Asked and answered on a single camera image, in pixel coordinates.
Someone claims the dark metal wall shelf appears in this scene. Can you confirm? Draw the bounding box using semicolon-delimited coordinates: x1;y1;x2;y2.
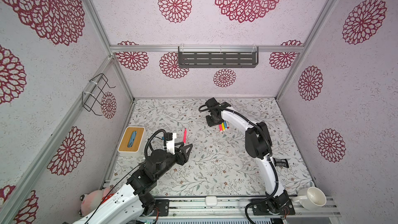
177;46;259;68

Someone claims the pink plush toy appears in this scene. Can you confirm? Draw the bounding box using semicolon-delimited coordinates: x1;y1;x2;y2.
79;187;113;217

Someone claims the black corrugated left cable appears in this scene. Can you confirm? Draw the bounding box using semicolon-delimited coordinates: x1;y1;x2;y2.
143;129;168;159

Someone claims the white wooden-top tissue box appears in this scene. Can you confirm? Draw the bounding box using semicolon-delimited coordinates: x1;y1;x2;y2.
118;126;147;157

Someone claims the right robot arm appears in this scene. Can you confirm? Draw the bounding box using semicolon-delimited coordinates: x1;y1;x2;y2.
199;98;290;214

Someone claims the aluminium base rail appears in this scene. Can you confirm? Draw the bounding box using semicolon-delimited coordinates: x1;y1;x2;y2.
136;195;341;224

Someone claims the white mug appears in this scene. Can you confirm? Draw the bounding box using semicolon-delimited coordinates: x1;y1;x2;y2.
291;187;327;211

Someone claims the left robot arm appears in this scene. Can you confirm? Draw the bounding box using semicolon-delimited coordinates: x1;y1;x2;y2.
75;143;193;224

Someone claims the small white box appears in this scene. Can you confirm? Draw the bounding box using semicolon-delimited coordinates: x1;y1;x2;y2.
205;196;218;207

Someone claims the black wire wall rack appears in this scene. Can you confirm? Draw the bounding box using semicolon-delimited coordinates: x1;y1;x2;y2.
81;73;117;119

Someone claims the black snack packet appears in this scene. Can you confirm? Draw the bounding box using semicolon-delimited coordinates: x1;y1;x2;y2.
273;158;290;168

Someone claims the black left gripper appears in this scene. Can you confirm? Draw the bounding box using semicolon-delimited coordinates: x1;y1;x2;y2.
154;142;192;180

